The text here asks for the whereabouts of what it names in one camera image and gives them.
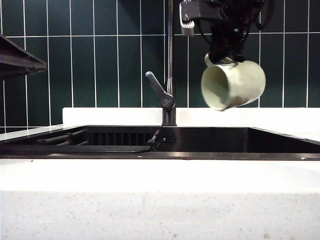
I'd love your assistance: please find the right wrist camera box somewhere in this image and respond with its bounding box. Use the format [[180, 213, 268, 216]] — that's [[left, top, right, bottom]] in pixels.
[[179, 0, 201, 37]]

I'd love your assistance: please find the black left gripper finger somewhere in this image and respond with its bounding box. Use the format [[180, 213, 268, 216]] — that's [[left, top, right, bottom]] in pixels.
[[0, 34, 49, 77]]

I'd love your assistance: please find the pale green ceramic mug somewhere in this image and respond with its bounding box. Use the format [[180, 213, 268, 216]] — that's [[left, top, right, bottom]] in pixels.
[[200, 51, 267, 112]]

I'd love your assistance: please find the black flat sink board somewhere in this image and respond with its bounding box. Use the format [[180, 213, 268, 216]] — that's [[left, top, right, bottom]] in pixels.
[[0, 144, 152, 154]]

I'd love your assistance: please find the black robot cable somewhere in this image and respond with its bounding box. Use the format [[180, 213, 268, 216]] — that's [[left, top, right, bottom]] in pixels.
[[197, 19, 214, 47], [254, 0, 274, 31]]

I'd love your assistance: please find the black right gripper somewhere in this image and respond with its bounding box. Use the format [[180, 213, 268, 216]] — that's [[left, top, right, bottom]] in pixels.
[[197, 0, 266, 64]]

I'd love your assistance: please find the black slatted sink caddy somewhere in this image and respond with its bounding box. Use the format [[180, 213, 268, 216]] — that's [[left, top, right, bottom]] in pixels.
[[86, 131, 151, 147]]

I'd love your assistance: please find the black roll-up drying rack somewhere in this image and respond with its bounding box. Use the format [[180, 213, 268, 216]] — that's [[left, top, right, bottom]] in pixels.
[[36, 128, 161, 151]]

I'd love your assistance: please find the dark metal faucet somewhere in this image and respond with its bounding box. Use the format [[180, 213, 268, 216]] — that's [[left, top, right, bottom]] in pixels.
[[161, 0, 178, 127]]

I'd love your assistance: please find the black kitchen sink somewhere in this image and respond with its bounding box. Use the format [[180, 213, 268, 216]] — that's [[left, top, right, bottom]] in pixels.
[[0, 124, 320, 161]]

